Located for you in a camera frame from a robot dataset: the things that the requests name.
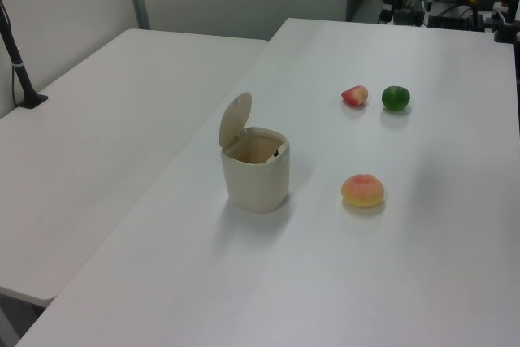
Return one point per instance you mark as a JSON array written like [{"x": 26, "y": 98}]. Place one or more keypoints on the beige hinged bin lid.
[{"x": 235, "y": 119}]

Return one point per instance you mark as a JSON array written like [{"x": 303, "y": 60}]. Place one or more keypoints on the beige plastic garbage bin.
[{"x": 256, "y": 184}]

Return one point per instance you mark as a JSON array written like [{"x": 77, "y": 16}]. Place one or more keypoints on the black equipment box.
[{"x": 451, "y": 14}]

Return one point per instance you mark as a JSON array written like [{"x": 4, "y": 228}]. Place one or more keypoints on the green toy lime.
[{"x": 395, "y": 98}]

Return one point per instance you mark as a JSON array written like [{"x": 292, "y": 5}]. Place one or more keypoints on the red bitten toy apple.
[{"x": 356, "y": 96}]

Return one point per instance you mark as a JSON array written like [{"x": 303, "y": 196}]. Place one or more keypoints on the black tripod clamp rig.
[{"x": 505, "y": 18}]

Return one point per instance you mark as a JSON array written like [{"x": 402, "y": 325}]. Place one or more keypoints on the orange yellow toy peach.
[{"x": 362, "y": 190}]

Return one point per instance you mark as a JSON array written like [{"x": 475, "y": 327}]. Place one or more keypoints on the black camera stand pole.
[{"x": 16, "y": 60}]

